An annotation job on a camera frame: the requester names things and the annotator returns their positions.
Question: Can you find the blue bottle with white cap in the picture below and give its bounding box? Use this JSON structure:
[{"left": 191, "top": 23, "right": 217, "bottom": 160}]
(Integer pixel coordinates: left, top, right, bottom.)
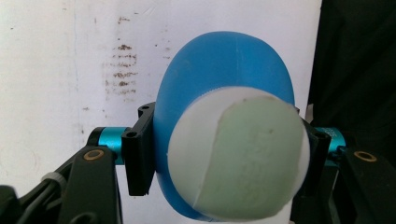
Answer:
[{"left": 152, "top": 31, "right": 312, "bottom": 223}]

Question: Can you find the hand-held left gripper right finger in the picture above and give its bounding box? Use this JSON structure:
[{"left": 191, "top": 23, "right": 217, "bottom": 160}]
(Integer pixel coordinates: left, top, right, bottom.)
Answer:
[{"left": 293, "top": 106, "right": 347, "bottom": 198}]

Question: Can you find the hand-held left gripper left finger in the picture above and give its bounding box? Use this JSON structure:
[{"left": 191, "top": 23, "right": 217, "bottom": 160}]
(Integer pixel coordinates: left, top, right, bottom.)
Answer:
[{"left": 87, "top": 102, "right": 157, "bottom": 197}]

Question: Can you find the white foam mat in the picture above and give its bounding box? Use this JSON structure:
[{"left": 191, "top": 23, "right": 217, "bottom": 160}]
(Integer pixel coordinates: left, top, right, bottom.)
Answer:
[{"left": 0, "top": 0, "right": 323, "bottom": 224}]

